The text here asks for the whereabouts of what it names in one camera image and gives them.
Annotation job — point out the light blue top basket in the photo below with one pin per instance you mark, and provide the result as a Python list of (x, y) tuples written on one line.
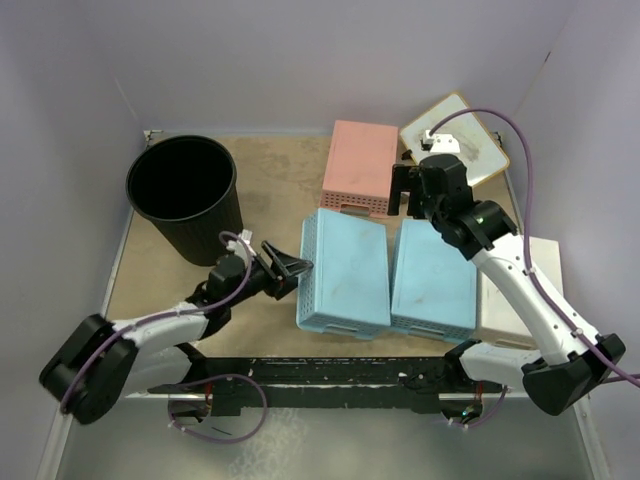
[(433, 288)]

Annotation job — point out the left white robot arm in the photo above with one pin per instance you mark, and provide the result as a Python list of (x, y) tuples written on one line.
[(103, 361)]

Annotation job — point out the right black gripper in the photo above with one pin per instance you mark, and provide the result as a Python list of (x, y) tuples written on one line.
[(402, 182)]

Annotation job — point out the aluminium frame rail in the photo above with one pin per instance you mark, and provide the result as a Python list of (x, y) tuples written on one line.
[(134, 441)]

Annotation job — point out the pink perforated basket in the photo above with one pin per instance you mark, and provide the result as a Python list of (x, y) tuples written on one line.
[(359, 167)]

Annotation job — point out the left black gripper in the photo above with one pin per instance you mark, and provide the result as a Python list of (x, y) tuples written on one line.
[(291, 268)]

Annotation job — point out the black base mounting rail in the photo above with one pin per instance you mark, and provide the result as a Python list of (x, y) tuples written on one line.
[(423, 385)]

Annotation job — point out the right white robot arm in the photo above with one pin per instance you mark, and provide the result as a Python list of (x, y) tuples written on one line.
[(527, 335)]

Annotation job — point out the large black ribbed bin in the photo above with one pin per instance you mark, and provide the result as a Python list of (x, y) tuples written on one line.
[(186, 187)]

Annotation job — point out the light blue basket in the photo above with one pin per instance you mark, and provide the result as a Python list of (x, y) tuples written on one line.
[(433, 288), (347, 290)]

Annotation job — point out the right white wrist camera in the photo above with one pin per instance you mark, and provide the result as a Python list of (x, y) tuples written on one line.
[(439, 143)]

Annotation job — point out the white board with wooden rim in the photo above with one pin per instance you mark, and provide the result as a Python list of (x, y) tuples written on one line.
[(480, 152)]

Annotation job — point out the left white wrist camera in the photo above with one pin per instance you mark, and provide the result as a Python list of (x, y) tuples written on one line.
[(242, 240)]

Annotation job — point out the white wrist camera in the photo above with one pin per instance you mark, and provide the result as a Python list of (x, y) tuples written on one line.
[(242, 240), (439, 143)]

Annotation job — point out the light blue bottom basket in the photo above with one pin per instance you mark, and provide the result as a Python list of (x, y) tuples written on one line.
[(347, 290)]

